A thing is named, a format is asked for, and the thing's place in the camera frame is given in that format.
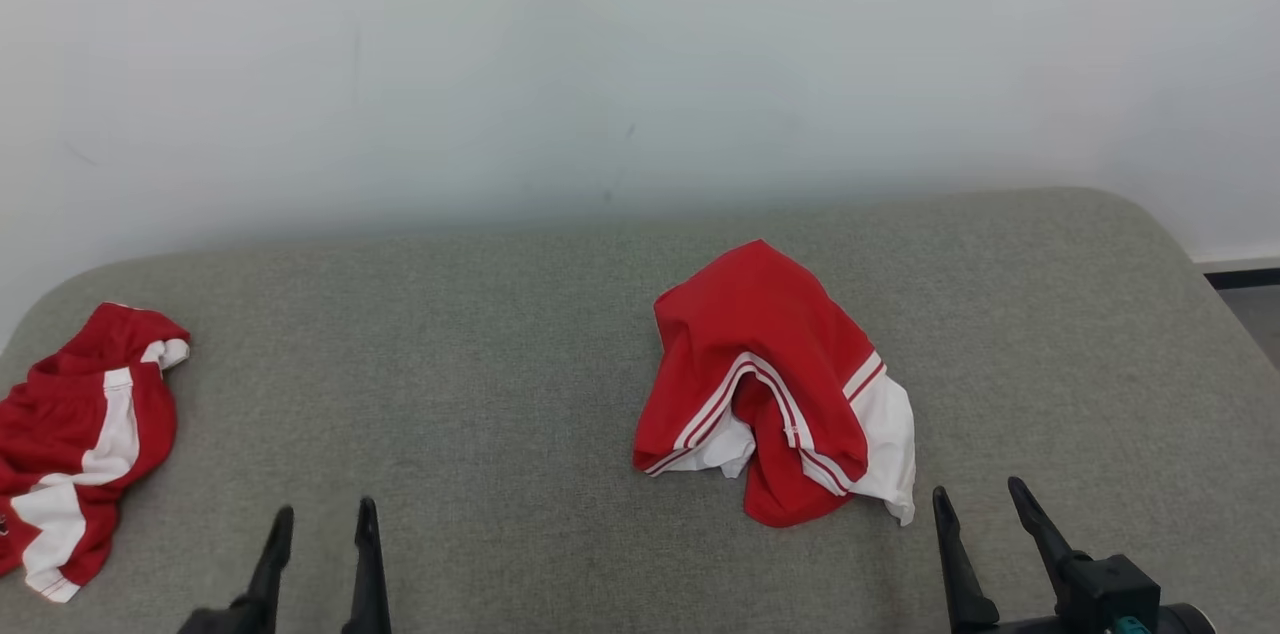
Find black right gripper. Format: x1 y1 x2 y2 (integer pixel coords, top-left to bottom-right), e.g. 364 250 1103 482
932 476 1217 634

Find red shorts with white trim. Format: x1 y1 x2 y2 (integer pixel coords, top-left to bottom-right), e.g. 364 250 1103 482
632 239 917 529

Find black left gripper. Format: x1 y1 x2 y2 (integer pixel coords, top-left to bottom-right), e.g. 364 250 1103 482
178 497 393 634

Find dark wall baseboard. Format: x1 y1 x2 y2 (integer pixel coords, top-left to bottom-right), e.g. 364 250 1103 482
1203 266 1280 291

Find red white printed basketball jersey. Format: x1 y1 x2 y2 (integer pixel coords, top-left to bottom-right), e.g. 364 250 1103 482
0 302 191 605

